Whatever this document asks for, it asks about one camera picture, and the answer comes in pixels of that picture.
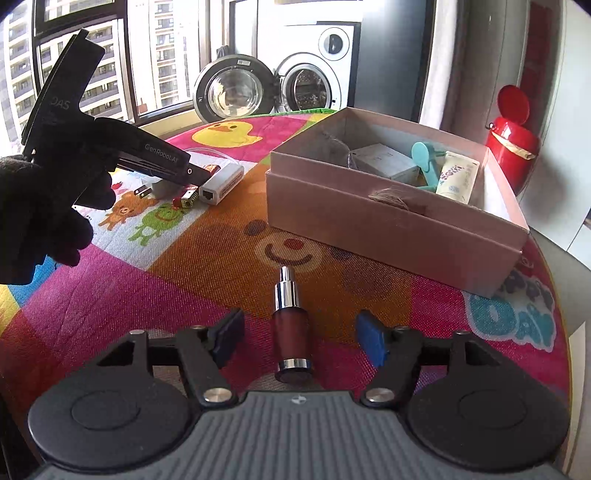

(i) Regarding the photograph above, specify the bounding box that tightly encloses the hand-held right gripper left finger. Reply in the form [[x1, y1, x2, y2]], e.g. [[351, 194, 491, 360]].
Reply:
[[97, 308, 246, 408]]

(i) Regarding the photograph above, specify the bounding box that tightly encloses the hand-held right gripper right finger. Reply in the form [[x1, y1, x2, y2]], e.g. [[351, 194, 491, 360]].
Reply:
[[355, 309, 504, 408]]

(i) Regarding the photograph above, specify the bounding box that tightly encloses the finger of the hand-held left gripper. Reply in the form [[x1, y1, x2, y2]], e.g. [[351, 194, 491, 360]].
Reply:
[[115, 158, 214, 186]]

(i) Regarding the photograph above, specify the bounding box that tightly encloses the white plug charger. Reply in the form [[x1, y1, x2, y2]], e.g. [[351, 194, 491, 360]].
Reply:
[[133, 179, 186, 202]]

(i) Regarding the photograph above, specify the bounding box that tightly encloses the white network adapter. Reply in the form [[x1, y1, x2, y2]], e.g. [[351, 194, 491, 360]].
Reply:
[[198, 163, 245, 204]]

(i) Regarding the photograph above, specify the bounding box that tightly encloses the red-brown dropper bottle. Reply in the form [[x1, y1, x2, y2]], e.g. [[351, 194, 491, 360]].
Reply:
[[272, 265, 315, 382]]

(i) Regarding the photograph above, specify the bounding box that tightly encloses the pink cardboard box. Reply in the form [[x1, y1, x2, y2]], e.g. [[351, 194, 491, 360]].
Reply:
[[265, 107, 530, 298]]

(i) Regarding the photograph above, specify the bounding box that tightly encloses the small white grey box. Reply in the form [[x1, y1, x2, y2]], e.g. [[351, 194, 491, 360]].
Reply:
[[355, 143, 422, 182]]

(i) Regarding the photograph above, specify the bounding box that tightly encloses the cream printed tube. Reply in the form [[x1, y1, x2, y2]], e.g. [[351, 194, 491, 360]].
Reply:
[[435, 151, 481, 204]]

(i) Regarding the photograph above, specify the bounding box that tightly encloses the teal small fan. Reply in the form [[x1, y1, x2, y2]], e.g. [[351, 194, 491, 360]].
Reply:
[[410, 141, 447, 193]]

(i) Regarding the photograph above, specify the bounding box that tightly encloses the person's left hand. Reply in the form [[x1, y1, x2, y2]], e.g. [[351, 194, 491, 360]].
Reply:
[[0, 154, 117, 285]]

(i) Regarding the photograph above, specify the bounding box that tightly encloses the large glass window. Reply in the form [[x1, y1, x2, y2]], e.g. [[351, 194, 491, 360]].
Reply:
[[0, 0, 197, 155]]

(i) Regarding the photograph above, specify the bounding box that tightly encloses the colourful printed play mat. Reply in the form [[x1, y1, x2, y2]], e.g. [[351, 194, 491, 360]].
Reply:
[[0, 108, 573, 416]]

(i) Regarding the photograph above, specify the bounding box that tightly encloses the white front-load washing machine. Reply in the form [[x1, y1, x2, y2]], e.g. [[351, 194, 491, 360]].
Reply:
[[193, 51, 360, 125]]

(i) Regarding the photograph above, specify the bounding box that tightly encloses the white stacked dryer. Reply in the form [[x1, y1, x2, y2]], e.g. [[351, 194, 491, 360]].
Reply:
[[255, 19, 362, 68]]

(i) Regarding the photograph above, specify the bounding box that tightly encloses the red trash bin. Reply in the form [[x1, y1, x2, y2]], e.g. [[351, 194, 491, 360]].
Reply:
[[485, 84, 542, 195]]

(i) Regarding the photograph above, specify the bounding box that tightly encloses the twine string with tag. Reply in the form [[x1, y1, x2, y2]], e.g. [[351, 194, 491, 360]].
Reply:
[[318, 129, 428, 215]]

